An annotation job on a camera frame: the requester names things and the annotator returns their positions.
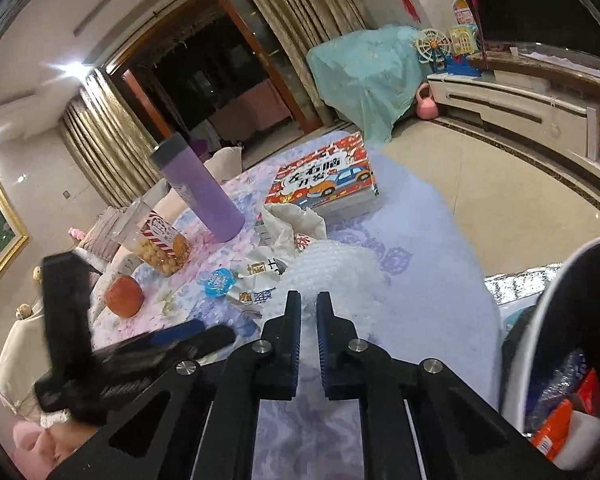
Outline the snack wrapper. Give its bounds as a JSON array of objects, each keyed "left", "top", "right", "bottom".
[{"left": 226, "top": 204, "right": 326, "bottom": 318}]

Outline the black white-rimmed trash bin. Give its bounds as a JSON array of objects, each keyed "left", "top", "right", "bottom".
[{"left": 500, "top": 238, "right": 600, "bottom": 479}]

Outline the left hand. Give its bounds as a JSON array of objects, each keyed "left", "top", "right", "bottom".
[{"left": 12, "top": 419, "right": 98, "bottom": 480}]

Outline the red apple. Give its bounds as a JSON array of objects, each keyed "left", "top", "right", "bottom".
[{"left": 104, "top": 275, "right": 145, "bottom": 318}]

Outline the sofa with pillows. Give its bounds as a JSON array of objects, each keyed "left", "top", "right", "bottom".
[{"left": 0, "top": 146, "right": 244, "bottom": 426}]

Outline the clear popcorn jar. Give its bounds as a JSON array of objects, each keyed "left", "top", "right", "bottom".
[{"left": 112, "top": 198, "right": 190, "bottom": 276}]

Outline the floral tablecloth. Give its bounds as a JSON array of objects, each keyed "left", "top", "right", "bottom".
[{"left": 93, "top": 152, "right": 501, "bottom": 479}]

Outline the silver foil bag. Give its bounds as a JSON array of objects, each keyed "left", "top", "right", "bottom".
[{"left": 484, "top": 263, "right": 562, "bottom": 306}]

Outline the purple tumbler bottle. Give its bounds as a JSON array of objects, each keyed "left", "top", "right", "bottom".
[{"left": 150, "top": 133, "right": 245, "bottom": 242}]

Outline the children's car book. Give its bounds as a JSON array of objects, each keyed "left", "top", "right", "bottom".
[{"left": 264, "top": 132, "right": 379, "bottom": 216}]

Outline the gold curtain left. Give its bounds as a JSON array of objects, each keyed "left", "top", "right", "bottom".
[{"left": 59, "top": 68, "right": 161, "bottom": 208}]

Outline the gold curtain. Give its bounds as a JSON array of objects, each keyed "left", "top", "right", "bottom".
[
  {"left": 59, "top": 68, "right": 161, "bottom": 208},
  {"left": 252, "top": 0, "right": 367, "bottom": 126}
]

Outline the red snack box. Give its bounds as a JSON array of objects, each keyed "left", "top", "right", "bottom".
[{"left": 531, "top": 370, "right": 600, "bottom": 470}]

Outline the pink kettlebell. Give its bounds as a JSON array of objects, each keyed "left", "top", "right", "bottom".
[{"left": 415, "top": 82, "right": 439, "bottom": 120}]

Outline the teal covered furniture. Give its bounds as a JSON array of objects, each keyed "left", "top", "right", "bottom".
[{"left": 306, "top": 25, "right": 427, "bottom": 146}]

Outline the ferris wheel toy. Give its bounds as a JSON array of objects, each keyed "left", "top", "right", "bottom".
[{"left": 414, "top": 28, "right": 452, "bottom": 73}]

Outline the white tv cabinet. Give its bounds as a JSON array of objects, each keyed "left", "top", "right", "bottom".
[{"left": 428, "top": 60, "right": 600, "bottom": 164}]

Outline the gold curtain right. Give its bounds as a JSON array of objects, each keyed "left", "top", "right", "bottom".
[{"left": 252, "top": 0, "right": 367, "bottom": 126}]

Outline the colourful toy box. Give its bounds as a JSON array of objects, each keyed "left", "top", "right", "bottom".
[{"left": 449, "top": 0, "right": 480, "bottom": 55}]

